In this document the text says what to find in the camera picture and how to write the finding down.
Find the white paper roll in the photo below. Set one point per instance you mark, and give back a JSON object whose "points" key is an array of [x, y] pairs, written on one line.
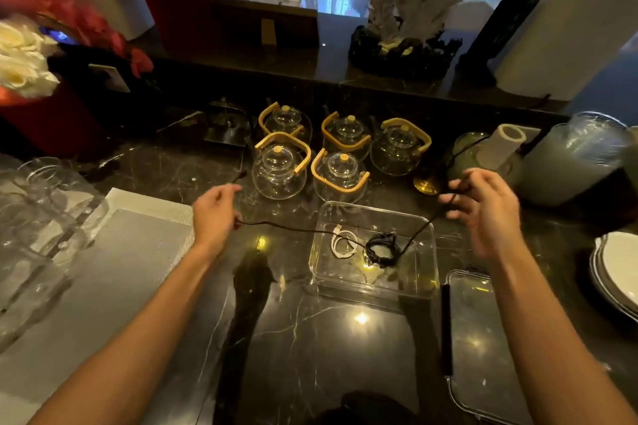
{"points": [[501, 145]]}

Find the clear glass cup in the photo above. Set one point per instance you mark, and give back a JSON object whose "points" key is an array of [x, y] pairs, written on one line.
{"points": [[40, 175]]}

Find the white flowers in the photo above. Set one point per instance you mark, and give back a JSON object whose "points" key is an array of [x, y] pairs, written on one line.
{"points": [[22, 61]]}

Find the gold goblet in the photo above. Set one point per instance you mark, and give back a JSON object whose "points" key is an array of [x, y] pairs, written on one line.
{"points": [[426, 184]]}

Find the person's left forearm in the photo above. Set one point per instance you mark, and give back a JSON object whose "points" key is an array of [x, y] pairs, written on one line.
{"points": [[144, 340]]}

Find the person's right forearm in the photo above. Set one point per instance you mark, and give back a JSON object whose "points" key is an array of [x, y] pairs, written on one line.
{"points": [[543, 340]]}

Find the clear plastic container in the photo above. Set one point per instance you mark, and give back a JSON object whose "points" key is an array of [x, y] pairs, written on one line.
{"points": [[398, 280]]}

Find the person's left hand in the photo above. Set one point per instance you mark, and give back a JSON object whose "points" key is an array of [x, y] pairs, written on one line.
{"points": [[212, 218]]}

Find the red flowers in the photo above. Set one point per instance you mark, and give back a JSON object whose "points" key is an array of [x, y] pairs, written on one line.
{"points": [[82, 21]]}

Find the brown wooden box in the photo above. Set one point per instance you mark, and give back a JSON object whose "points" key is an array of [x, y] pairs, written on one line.
{"points": [[269, 26]]}

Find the black coral base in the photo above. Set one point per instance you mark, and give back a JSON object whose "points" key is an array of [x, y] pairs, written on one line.
{"points": [[398, 58]]}

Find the black sculpture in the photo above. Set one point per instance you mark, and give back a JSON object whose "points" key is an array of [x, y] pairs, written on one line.
{"points": [[498, 31]]}

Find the person's right hand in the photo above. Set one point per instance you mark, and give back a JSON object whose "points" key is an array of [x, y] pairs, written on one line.
{"points": [[493, 213]]}

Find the grey woven placemat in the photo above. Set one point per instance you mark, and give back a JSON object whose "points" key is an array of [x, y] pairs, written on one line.
{"points": [[109, 280]]}

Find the large plastic-wrapped jug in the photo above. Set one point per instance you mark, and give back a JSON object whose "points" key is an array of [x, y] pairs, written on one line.
{"points": [[568, 165]]}

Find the person's right middle finger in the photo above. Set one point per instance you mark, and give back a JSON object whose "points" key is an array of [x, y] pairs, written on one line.
{"points": [[461, 185]]}

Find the clear lid with black clip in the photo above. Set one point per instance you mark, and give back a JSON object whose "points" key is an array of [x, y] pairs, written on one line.
{"points": [[486, 340]]}

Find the greenish glass jar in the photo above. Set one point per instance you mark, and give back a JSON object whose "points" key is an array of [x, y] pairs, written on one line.
{"points": [[463, 155]]}

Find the person's left thumb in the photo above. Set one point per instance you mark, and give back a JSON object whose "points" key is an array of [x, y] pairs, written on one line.
{"points": [[233, 191]]}

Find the clear glass pitcher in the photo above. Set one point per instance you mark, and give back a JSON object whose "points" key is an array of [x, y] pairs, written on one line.
{"points": [[55, 220], [25, 290]]}

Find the stack of white plates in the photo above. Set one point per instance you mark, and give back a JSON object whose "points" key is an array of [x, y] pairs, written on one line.
{"points": [[618, 265]]}

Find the person's right thumb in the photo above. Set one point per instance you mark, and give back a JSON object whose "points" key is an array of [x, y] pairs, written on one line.
{"points": [[456, 214]]}

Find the tall red vase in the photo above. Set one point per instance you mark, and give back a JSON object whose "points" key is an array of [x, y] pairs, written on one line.
{"points": [[174, 6]]}

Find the dark metal tray stand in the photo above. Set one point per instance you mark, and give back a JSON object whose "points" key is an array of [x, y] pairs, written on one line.
{"points": [[228, 127]]}

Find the red flower pot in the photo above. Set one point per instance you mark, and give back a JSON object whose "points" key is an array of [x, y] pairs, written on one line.
{"points": [[50, 126]]}

